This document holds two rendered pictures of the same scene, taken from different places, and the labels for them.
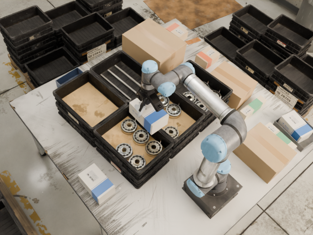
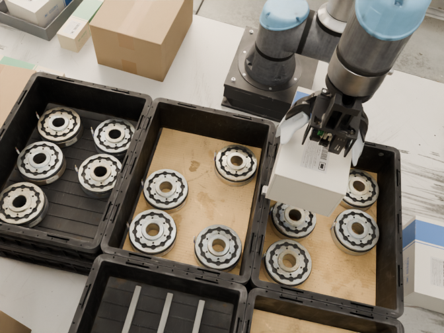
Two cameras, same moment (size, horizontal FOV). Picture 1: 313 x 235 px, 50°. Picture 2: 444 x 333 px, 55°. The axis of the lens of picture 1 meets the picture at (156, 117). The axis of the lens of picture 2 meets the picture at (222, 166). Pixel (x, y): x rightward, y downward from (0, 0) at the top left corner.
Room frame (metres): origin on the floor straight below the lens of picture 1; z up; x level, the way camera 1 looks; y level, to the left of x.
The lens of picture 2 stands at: (1.51, 0.33, 1.75)
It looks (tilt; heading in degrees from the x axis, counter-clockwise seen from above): 59 degrees down; 235
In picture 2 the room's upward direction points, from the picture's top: 10 degrees clockwise
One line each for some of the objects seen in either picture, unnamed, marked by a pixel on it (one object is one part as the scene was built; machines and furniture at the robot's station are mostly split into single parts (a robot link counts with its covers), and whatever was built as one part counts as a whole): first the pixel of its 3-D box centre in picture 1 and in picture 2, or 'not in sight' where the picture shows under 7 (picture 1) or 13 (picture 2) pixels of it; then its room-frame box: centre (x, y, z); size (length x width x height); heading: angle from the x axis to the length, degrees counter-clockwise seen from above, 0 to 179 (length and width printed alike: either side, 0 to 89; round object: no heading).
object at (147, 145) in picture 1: (153, 147); not in sight; (1.05, -0.01, 0.86); 0.10 x 0.10 x 0.01
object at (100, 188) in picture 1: (96, 183); (430, 263); (0.81, 0.30, 0.75); 0.20 x 0.12 x 0.09; 49
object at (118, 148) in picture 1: (124, 150); (357, 229); (1.00, 0.17, 0.86); 0.10 x 0.10 x 0.01
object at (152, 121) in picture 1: (148, 113); (313, 150); (1.12, 0.05, 1.10); 0.20 x 0.12 x 0.09; 47
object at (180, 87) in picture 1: (196, 91); (68, 164); (1.54, -0.25, 0.87); 0.40 x 0.30 x 0.11; 52
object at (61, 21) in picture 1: (67, 28); not in sight; (2.62, 1.02, 0.31); 0.40 x 0.30 x 0.34; 137
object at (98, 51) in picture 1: (97, 53); not in sight; (2.24, 0.62, 0.41); 0.31 x 0.02 x 0.16; 137
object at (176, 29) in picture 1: (176, 32); not in sight; (2.27, -0.07, 0.74); 0.16 x 0.12 x 0.07; 53
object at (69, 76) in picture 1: (73, 82); not in sight; (1.57, 0.63, 0.74); 0.20 x 0.15 x 0.07; 143
